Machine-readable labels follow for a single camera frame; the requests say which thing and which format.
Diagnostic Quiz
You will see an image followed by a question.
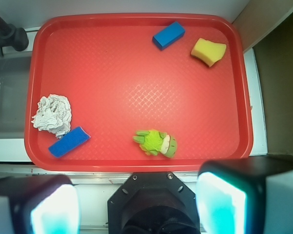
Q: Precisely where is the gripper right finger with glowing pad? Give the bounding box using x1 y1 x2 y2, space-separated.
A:
195 156 293 234

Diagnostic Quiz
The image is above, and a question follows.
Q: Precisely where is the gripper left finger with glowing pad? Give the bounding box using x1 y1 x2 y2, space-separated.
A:
0 175 81 234

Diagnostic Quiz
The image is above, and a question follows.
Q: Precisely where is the blue block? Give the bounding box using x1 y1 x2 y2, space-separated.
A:
152 22 185 51

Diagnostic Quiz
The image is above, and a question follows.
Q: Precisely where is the blue sponge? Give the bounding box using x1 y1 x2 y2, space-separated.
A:
48 127 91 158

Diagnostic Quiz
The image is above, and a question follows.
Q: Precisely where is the crumpled white paper towel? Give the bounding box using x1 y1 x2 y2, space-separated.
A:
31 94 72 139

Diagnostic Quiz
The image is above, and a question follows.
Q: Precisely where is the green dinosaur toy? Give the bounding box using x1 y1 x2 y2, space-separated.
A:
132 130 178 158

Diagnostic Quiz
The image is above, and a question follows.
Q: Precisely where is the red plastic tray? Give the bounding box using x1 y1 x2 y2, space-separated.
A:
24 14 253 172

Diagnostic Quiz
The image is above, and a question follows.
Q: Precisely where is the grey sink basin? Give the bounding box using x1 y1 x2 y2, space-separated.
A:
0 52 31 139

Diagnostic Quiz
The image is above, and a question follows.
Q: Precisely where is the yellow sponge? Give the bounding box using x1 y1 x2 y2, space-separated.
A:
190 38 227 67

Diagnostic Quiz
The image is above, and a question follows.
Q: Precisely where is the black faucet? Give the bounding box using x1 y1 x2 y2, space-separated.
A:
0 17 29 57

